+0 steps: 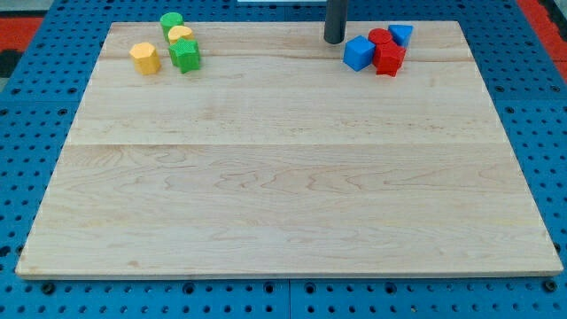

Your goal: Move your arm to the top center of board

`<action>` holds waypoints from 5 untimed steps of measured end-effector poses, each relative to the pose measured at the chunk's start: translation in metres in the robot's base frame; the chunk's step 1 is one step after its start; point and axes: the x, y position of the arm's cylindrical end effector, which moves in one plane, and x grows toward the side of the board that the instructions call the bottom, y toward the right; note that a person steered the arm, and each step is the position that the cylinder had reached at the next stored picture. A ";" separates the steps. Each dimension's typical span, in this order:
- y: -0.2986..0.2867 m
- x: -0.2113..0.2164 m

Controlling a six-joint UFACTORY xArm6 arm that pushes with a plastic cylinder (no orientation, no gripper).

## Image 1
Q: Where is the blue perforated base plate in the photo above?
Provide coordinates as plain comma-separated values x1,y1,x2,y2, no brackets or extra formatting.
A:
1,1,566,318

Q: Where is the blue cube block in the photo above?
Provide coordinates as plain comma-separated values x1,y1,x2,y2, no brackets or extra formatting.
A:
343,35,376,72

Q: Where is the red cylinder block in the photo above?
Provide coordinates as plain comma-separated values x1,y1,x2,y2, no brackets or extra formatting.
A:
368,28,393,46

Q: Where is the blue triangle block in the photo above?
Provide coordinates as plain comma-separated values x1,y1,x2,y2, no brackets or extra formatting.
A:
388,24,414,48

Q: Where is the yellow hexagon block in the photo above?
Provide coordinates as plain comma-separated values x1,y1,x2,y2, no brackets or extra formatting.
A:
129,42,161,75

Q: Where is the green star block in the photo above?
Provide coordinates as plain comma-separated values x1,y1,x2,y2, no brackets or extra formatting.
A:
168,38,200,74

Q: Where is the yellow heart block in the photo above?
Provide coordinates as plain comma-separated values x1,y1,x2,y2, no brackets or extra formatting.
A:
167,25,194,44

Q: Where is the green cylinder block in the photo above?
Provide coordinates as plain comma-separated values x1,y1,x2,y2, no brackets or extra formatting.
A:
159,12,184,43

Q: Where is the red star block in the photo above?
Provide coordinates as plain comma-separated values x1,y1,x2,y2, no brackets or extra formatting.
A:
372,42,406,77

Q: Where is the light wooden board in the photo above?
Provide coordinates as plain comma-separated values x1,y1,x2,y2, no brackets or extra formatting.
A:
16,21,563,280

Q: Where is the grey cylindrical robot arm stick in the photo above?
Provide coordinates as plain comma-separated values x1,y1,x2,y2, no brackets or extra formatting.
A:
323,0,348,44

